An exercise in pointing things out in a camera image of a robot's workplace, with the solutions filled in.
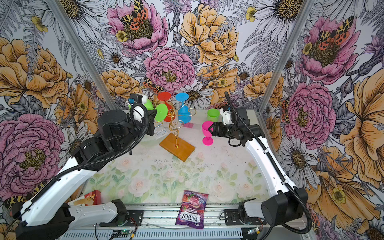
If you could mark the green wine glass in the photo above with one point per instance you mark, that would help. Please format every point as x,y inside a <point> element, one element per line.
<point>160,111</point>
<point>213,115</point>

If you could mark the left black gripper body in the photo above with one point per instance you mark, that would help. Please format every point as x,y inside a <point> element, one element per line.
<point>150,132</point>

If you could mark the pink wine glass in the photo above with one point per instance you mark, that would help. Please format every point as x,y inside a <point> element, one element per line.
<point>207,140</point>

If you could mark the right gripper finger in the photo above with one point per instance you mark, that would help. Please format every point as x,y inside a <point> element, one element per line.
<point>212,131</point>
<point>211,126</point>

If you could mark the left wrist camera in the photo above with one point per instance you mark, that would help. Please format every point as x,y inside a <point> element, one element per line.
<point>137,112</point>

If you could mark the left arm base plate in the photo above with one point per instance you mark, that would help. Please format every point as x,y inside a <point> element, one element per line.
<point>132,218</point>

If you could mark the aluminium front rail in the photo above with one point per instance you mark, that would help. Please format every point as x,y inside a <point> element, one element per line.
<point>168,216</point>

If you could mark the red wine glass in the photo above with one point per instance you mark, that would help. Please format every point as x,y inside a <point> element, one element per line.
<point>165,98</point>

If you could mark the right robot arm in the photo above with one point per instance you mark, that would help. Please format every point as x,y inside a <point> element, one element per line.
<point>286,205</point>

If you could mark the clear surgical mask packet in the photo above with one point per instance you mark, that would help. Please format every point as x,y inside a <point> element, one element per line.
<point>159,134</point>

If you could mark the rear blue wine glass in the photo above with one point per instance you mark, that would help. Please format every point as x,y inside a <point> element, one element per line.
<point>184,114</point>

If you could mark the pink flat strip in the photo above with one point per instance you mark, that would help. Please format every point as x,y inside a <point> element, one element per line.
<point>188,125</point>

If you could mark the green circuit board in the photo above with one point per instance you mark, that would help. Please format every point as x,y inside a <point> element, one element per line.
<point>124,233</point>

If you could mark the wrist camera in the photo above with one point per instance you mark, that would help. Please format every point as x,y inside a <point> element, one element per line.
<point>137,112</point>
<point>226,116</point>

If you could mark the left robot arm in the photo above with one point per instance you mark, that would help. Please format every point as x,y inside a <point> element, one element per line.
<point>47,216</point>

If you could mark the purple Fox's candy bag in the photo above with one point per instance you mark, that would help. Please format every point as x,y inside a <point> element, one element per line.
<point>192,210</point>

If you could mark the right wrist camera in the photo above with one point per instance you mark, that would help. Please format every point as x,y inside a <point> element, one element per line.
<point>226,116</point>

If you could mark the white red cardboard box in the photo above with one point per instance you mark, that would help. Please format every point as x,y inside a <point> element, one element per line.
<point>90,199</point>

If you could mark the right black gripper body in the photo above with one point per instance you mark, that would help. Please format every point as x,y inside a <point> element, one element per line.
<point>223,130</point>

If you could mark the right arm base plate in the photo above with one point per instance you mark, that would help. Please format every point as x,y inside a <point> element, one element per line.
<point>232,217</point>

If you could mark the gold wire glass rack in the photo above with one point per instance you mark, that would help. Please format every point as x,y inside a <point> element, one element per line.
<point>173,143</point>

